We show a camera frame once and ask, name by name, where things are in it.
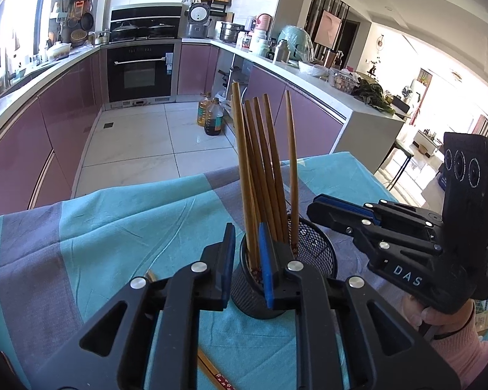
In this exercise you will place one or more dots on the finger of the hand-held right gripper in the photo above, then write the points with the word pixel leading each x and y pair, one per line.
pixel 341 206
pixel 333 219

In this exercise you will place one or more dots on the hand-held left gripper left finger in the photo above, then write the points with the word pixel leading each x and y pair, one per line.
pixel 227 260

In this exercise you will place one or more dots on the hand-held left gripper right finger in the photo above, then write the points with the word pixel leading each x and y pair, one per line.
pixel 265 264

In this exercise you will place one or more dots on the black mesh utensil holder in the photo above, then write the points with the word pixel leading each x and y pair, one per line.
pixel 313 252

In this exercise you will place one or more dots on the pile of wooden chopsticks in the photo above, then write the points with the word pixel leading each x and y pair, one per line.
pixel 211 369

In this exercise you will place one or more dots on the person's right forearm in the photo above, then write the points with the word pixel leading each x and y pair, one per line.
pixel 459 353

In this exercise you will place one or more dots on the person's right hand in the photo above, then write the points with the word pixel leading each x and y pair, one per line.
pixel 439 321

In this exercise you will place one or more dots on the dark dining chair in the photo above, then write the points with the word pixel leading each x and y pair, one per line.
pixel 400 152

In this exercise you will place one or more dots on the purple island cabinet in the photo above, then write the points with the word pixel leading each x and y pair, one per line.
pixel 309 126

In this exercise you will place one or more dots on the teal and grey tablecloth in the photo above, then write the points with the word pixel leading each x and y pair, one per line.
pixel 126 219

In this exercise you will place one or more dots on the green leafy vegetables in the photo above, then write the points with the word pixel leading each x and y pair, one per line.
pixel 372 93

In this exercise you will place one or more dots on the clear food container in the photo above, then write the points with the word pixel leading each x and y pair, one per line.
pixel 343 81

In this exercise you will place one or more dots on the white bowl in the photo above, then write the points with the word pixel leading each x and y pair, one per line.
pixel 313 69

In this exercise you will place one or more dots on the cooking oil bottles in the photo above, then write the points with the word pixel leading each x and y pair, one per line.
pixel 214 120

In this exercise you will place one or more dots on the yellow cooking oil bottle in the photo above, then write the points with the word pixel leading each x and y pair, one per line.
pixel 203 111

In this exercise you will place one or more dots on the steel thermos bottle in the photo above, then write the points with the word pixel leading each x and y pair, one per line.
pixel 282 51

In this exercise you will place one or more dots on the mint green appliance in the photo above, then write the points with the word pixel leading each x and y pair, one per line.
pixel 295 42

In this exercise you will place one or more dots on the white canister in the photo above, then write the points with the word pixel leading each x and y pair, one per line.
pixel 262 47

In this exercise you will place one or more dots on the narrow purple cabinet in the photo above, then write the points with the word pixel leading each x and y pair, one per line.
pixel 197 69

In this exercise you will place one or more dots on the pink kettle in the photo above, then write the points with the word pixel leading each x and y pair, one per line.
pixel 264 22

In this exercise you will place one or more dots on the steel stock pot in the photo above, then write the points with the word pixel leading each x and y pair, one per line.
pixel 231 33

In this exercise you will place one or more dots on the black built-in oven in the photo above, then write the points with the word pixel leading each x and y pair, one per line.
pixel 140 71

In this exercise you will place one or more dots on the long purple cabinet run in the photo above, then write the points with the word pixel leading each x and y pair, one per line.
pixel 36 130

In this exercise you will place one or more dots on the silver rice cooker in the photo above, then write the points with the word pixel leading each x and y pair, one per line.
pixel 198 20

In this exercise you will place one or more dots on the black pot with lid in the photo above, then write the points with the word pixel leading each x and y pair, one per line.
pixel 160 30

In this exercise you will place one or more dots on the black wok with lid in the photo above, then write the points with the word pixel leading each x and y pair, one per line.
pixel 125 31

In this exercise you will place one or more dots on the steel kettle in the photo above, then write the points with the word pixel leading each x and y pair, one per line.
pixel 101 37

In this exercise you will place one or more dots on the black integrated stove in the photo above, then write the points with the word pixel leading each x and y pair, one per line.
pixel 146 14

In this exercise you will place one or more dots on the white casserole dish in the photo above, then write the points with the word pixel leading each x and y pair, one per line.
pixel 59 50

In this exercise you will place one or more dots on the hanging frying pans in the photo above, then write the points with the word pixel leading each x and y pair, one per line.
pixel 83 24

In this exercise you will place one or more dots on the pink wall painting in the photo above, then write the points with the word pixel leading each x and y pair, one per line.
pixel 327 29

